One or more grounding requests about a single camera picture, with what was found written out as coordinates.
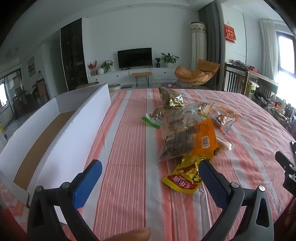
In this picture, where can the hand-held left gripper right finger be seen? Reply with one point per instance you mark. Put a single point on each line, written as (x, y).
(212, 185)

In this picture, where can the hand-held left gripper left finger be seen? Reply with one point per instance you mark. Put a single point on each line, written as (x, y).
(87, 183)

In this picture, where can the clear brown-snack packet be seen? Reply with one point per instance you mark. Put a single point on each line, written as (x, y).
(180, 115)

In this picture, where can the orange-edged clear chicken leg packet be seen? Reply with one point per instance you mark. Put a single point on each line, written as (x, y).
(225, 118)

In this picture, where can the gold foil snack packet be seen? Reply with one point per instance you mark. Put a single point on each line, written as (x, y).
(173, 99)

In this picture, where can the window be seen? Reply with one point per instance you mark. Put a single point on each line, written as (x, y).
(286, 58)

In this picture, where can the plain yellow snack packet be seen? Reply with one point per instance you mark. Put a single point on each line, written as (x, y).
(192, 161)

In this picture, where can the white television cabinet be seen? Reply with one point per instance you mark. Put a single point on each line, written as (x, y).
(161, 73)

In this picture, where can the pile of assorted clutter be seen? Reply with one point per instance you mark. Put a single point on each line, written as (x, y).
(275, 109)

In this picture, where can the large leafy potted plant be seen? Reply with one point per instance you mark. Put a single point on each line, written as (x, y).
(170, 59)

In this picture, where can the grey curtain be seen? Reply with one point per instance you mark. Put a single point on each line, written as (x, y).
(215, 34)

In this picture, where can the small wooden bench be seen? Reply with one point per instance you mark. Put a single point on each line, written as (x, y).
(141, 74)

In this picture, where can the small dark-pot plant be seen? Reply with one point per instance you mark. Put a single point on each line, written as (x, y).
(158, 61)

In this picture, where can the green-edged clear snack packet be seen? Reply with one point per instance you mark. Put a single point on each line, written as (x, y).
(153, 115)

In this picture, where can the light green container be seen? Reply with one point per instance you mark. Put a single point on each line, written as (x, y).
(252, 88)

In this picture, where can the long yellow red-label snack packet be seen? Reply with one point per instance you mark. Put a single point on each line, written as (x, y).
(180, 180)

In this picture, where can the red clothing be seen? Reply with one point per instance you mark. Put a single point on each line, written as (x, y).
(9, 227)

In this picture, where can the white-edged clear snack packet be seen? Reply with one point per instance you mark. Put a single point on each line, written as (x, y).
(225, 144)

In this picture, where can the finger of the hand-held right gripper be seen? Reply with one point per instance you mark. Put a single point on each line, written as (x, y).
(281, 158)
(294, 148)

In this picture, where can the dark display cabinet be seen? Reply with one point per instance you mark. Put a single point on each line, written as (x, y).
(74, 58)

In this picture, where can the white curtain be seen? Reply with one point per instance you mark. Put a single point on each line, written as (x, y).
(268, 46)

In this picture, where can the purple round floor mat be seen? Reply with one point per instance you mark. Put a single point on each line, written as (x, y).
(171, 84)

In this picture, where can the red flowers in vase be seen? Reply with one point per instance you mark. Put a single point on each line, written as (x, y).
(92, 66)

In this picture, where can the orange lounge chair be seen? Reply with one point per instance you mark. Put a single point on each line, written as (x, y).
(196, 74)

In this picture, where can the covered standing air conditioner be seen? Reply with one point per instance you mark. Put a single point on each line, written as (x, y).
(198, 41)

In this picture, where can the person's left hand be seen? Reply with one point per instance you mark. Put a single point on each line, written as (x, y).
(129, 236)

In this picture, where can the white cardboard box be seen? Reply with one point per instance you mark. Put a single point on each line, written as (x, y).
(69, 143)

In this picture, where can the orange striped tablecloth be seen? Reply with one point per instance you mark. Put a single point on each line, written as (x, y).
(129, 139)

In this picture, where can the red wall calendar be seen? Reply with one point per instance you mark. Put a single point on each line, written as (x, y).
(230, 33)

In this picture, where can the round white vase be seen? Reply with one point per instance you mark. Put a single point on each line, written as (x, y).
(100, 71)

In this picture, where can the large orange dark-snack packet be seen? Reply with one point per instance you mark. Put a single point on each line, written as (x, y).
(203, 136)

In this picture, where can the black television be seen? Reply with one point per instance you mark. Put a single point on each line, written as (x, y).
(134, 58)

